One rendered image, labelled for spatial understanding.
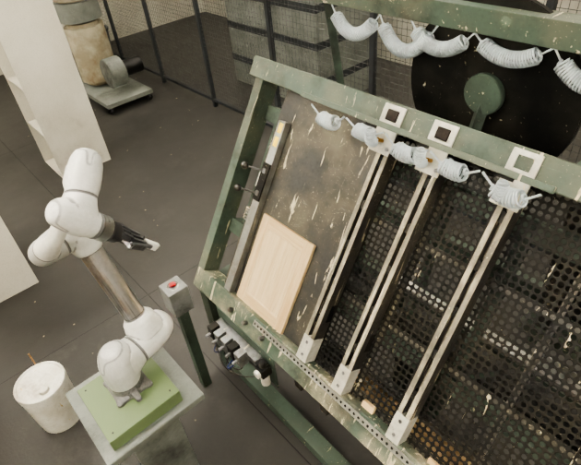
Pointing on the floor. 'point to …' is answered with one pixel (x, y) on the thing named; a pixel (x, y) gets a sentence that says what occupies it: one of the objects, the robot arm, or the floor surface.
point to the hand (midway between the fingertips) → (150, 244)
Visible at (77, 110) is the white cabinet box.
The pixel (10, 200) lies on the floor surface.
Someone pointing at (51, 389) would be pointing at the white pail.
